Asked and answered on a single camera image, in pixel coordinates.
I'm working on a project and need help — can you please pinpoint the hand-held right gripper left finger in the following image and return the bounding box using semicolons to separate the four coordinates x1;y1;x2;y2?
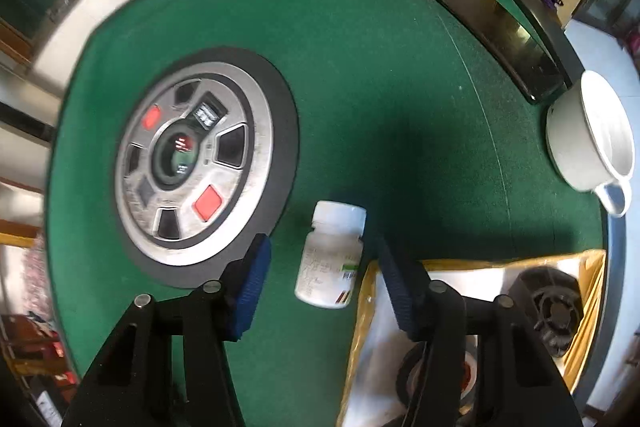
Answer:
60;233;273;427

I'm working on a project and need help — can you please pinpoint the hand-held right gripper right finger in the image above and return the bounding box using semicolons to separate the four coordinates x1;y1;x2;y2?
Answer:
376;236;583;427

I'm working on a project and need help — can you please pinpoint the cardboard box with yellow tape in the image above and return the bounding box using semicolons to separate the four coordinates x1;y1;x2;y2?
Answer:
336;249;608;427

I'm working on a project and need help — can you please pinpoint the white plastic medicine bottle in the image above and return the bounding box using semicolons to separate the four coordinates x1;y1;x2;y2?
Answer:
294;201;367;309

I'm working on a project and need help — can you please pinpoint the black tape roll red core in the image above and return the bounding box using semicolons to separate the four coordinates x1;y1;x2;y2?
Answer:
396;342;476;408

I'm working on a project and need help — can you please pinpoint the black round fan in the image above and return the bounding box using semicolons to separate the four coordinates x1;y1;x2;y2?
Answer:
510;268;585;358

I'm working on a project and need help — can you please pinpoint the thin black rod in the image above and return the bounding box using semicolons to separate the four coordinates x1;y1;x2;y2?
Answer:
400;342;431;427

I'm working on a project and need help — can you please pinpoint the round table control panel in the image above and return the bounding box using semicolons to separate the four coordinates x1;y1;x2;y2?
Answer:
114;48;300;289

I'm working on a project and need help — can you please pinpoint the white cup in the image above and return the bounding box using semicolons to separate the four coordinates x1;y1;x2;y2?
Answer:
545;69;635;219

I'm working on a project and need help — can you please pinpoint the black phone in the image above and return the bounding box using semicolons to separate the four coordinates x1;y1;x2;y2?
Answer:
426;0;562;104

